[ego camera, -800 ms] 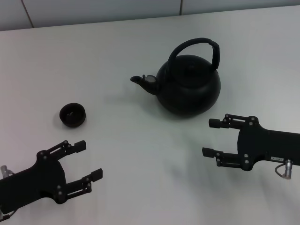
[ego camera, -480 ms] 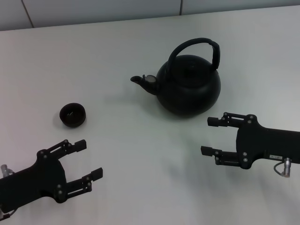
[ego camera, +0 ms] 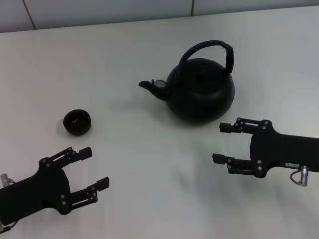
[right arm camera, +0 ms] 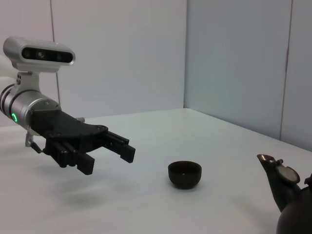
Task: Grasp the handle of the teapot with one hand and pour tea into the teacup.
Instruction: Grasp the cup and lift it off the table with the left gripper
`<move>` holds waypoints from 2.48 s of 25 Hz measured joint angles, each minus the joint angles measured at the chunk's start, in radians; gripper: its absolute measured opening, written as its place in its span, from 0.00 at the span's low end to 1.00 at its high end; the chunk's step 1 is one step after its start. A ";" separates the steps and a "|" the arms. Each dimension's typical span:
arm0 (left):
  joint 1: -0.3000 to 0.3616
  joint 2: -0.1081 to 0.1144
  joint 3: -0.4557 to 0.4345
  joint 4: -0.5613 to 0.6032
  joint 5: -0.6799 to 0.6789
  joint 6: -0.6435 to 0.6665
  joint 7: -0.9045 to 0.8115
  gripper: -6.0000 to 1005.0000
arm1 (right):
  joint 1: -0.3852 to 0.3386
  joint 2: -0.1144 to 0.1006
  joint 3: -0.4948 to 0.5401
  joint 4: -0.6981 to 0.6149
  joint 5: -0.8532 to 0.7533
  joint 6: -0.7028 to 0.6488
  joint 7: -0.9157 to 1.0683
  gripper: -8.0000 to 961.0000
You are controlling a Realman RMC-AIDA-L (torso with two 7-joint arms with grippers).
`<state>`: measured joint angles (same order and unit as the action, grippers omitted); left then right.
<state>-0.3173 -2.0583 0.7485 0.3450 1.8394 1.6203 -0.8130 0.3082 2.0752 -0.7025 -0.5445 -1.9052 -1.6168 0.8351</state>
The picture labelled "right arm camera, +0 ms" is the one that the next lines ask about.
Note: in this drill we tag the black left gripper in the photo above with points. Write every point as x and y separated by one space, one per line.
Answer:
63 124

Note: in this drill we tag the dark brown teacup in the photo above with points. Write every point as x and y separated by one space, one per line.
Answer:
185 179

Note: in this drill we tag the black cast iron teapot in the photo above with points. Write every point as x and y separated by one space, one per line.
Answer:
287 195

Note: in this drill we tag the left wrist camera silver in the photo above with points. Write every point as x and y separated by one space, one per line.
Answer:
46 54

